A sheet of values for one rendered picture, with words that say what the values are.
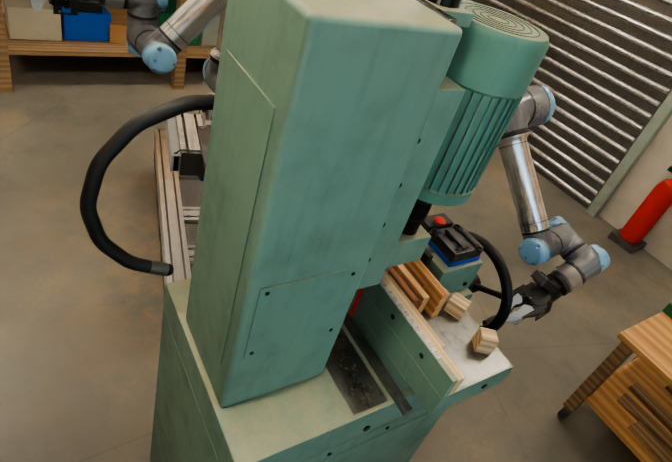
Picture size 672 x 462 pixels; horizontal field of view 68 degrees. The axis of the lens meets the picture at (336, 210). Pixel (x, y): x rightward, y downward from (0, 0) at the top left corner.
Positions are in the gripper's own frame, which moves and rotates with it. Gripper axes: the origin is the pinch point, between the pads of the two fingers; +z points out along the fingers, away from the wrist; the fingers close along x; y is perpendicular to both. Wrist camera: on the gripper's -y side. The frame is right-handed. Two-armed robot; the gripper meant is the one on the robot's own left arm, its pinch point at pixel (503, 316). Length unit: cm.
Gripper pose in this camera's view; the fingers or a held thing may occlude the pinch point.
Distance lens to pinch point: 145.2
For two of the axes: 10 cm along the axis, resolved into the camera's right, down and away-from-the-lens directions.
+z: -8.5, 4.9, -1.8
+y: 1.9, 6.1, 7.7
